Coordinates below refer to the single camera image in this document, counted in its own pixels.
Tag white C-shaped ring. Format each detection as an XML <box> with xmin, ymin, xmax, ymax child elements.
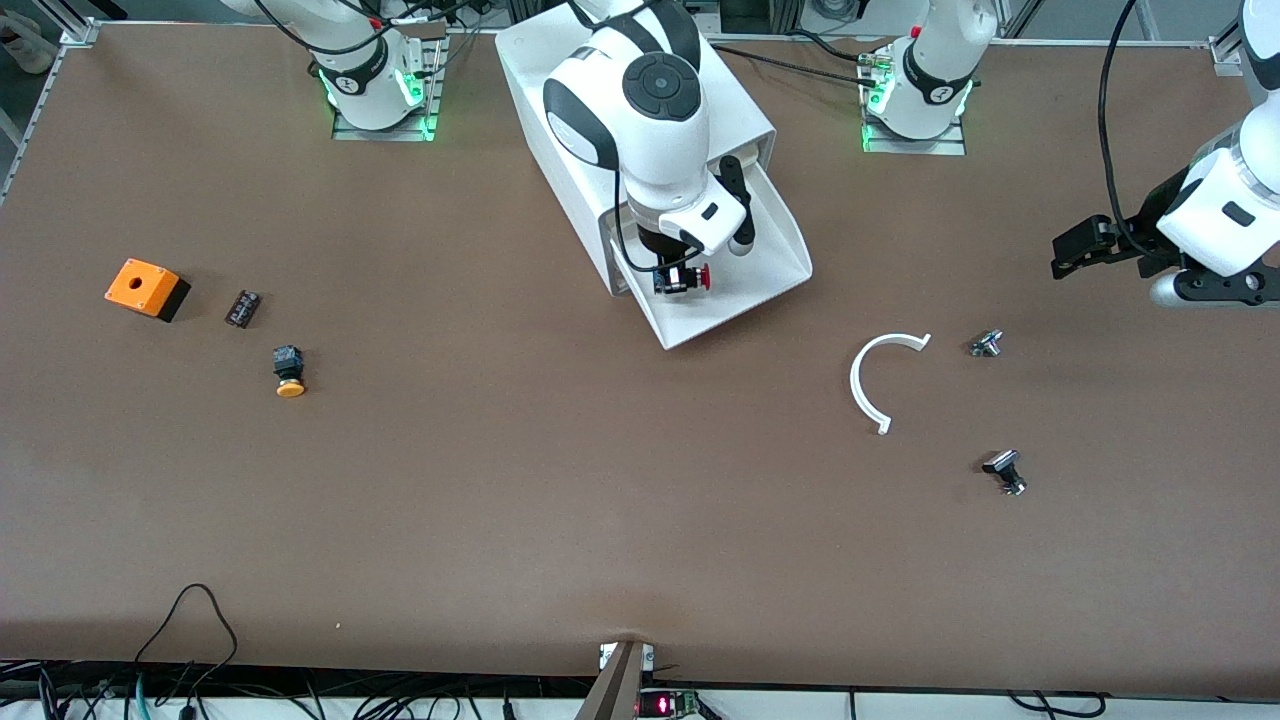
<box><xmin>850</xmin><ymin>332</ymin><xmax>933</xmax><ymax>436</ymax></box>

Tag left arm aluminium base plate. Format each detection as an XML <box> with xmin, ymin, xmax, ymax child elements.
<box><xmin>860</xmin><ymin>60</ymin><xmax>968</xmax><ymax>156</ymax></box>

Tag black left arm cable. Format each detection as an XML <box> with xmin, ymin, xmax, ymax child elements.
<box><xmin>1098</xmin><ymin>0</ymin><xmax>1151</xmax><ymax>259</ymax></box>

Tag orange button enclosure box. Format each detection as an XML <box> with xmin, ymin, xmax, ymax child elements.
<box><xmin>104</xmin><ymin>258</ymin><xmax>191</xmax><ymax>323</ymax></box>

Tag tangled black cables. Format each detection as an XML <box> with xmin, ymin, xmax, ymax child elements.
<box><xmin>0</xmin><ymin>660</ymin><xmax>561</xmax><ymax>720</ymax></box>

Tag black-headed silver switch part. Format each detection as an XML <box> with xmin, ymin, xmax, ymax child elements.
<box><xmin>982</xmin><ymin>449</ymin><xmax>1029</xmax><ymax>497</ymax></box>

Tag black looped cable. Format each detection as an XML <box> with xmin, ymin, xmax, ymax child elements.
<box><xmin>133</xmin><ymin>584</ymin><xmax>239</xmax><ymax>693</ymax></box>

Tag brown post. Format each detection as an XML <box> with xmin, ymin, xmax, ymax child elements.
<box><xmin>575</xmin><ymin>640</ymin><xmax>646</xmax><ymax>720</ymax></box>

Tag black cable across table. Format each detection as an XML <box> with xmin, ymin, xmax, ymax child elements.
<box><xmin>710</xmin><ymin>30</ymin><xmax>881</xmax><ymax>91</ymax></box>

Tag red push button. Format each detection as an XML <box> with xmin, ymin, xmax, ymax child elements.
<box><xmin>655</xmin><ymin>263</ymin><xmax>713</xmax><ymax>297</ymax></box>

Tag yellow push button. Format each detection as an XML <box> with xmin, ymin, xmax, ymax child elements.
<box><xmin>272</xmin><ymin>345</ymin><xmax>307</xmax><ymax>399</ymax></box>

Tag device with red display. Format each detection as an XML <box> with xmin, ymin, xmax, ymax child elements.
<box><xmin>638</xmin><ymin>688</ymin><xmax>701</xmax><ymax>720</ymax></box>

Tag white drawer cabinet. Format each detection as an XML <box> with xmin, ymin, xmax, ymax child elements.
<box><xmin>495</xmin><ymin>0</ymin><xmax>777</xmax><ymax>297</ymax></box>

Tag right arm aluminium base plate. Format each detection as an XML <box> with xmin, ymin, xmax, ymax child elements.
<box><xmin>332</xmin><ymin>40</ymin><xmax>446</xmax><ymax>141</ymax></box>

